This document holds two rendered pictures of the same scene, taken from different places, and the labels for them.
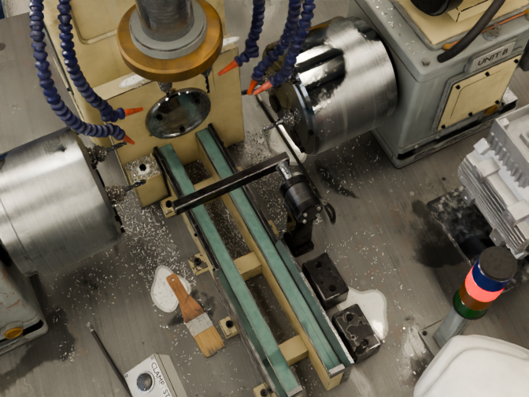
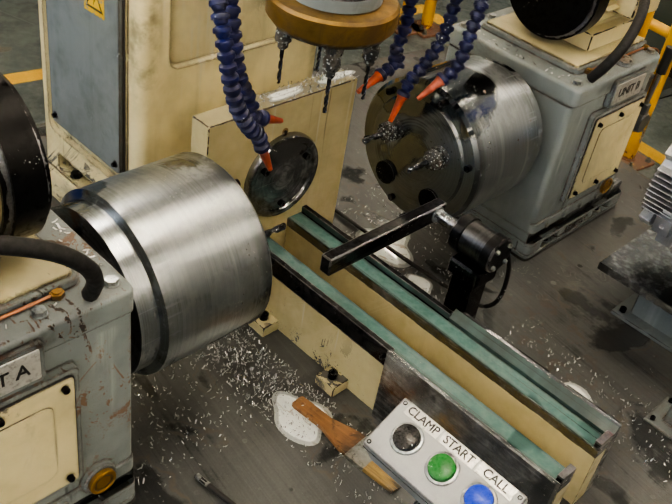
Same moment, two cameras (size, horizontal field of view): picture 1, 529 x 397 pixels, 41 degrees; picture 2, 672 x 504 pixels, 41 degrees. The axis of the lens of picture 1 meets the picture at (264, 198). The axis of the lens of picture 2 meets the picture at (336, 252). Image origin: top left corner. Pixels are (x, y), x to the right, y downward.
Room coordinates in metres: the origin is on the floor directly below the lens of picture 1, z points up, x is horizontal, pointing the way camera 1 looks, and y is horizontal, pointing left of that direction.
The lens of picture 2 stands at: (-0.24, 0.58, 1.79)
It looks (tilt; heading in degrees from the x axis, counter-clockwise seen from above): 37 degrees down; 335
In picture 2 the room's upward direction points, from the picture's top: 10 degrees clockwise
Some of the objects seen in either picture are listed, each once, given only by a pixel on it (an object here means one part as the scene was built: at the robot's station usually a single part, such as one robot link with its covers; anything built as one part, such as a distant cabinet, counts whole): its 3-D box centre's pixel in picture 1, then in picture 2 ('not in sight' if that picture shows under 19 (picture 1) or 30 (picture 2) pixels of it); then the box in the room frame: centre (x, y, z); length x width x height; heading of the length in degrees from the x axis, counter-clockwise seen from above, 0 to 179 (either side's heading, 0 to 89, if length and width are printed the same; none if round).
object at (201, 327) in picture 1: (192, 313); (348, 440); (0.51, 0.16, 0.80); 0.21 x 0.05 x 0.01; 30
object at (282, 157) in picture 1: (232, 183); (386, 235); (0.70, 0.06, 1.01); 0.26 x 0.04 x 0.03; 115
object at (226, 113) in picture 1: (169, 105); (254, 179); (0.93, 0.20, 0.97); 0.30 x 0.11 x 0.34; 115
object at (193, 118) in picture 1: (179, 115); (283, 176); (0.87, 0.18, 1.02); 0.15 x 0.02 x 0.15; 115
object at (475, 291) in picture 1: (486, 280); not in sight; (0.43, -0.37, 1.14); 0.06 x 0.06 x 0.04
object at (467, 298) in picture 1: (479, 289); not in sight; (0.43, -0.37, 1.10); 0.06 x 0.06 x 0.04
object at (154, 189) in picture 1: (146, 179); not in sight; (0.81, 0.27, 0.86); 0.07 x 0.06 x 0.12; 115
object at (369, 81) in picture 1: (338, 80); (462, 132); (0.93, -0.16, 1.04); 0.41 x 0.25 x 0.25; 115
